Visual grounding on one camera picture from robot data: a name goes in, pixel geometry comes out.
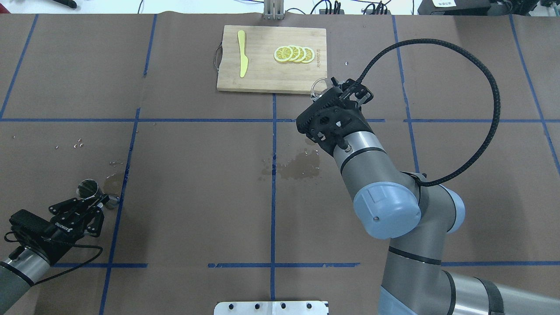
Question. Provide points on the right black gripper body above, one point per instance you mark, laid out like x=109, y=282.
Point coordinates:
x=355, y=114

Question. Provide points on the yellow plastic knife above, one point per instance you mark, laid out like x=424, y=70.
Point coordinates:
x=244, y=61

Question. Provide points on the aluminium frame post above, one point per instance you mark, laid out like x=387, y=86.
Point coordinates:
x=273, y=10

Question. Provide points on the metal cutting board handle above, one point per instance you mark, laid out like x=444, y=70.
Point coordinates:
x=218, y=55

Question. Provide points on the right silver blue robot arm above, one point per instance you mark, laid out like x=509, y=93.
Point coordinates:
x=392, y=205

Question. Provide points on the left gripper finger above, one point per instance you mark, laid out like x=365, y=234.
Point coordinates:
x=70, y=207
x=94, y=223

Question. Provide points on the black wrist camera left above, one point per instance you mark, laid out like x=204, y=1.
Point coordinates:
x=28, y=225

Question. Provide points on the lemon slice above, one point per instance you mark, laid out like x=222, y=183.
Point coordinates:
x=309, y=55
x=302, y=54
x=283, y=54
x=296, y=53

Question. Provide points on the clear glass measuring cup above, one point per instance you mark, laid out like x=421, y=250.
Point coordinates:
x=319, y=88

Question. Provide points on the wooden cutting board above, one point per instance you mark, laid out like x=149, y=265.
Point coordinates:
x=264, y=73

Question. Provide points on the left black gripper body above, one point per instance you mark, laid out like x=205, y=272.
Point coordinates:
x=56, y=235

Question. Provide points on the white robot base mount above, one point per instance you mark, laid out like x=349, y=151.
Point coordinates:
x=272, y=308

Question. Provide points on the steel double jigger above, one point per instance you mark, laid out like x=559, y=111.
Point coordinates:
x=90, y=190

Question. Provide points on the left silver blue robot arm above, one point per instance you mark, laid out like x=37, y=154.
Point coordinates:
x=24, y=269

